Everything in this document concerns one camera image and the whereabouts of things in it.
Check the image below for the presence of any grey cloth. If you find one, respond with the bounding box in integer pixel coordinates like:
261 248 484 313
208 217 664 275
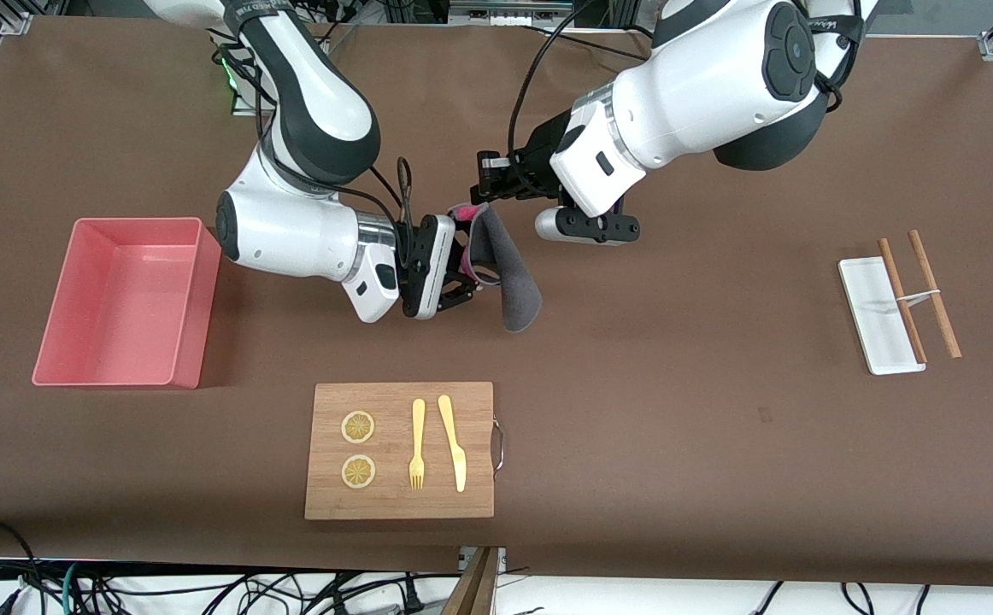
448 202 544 334

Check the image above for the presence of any yellow plastic fork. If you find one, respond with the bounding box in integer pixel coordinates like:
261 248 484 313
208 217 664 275
408 398 426 491

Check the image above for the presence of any yellow plastic knife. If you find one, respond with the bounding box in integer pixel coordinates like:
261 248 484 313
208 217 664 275
438 394 468 494

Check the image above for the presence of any wooden cutting board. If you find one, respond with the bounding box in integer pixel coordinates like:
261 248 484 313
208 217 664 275
304 382 495 521

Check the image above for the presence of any pink plastic bin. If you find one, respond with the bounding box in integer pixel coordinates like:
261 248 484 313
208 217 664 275
32 217 223 390

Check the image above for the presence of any wooden plank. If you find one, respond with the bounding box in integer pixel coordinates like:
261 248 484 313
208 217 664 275
443 547 500 615

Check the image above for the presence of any white rectangular tray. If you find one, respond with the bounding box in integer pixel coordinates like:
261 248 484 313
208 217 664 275
838 256 927 377

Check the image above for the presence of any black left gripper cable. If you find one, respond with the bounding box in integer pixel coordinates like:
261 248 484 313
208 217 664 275
507 0 604 172

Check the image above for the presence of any long black table cable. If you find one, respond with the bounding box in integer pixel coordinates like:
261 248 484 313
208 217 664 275
520 24 653 62

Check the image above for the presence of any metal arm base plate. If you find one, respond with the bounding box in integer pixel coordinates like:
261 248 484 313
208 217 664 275
221 51 271 117

